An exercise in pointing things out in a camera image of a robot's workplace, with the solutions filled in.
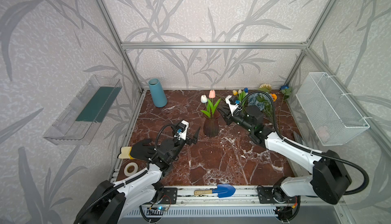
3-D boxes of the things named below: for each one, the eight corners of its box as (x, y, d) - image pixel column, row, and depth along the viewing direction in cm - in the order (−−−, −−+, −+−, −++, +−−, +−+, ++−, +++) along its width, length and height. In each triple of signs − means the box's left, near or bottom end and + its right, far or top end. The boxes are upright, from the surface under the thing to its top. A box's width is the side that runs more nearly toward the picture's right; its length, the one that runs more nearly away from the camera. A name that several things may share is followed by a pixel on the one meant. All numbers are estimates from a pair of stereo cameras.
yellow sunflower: (257, 92, 121) (260, 86, 116) (262, 87, 124) (264, 81, 119) (266, 96, 117) (268, 91, 112) (270, 91, 121) (273, 86, 116)
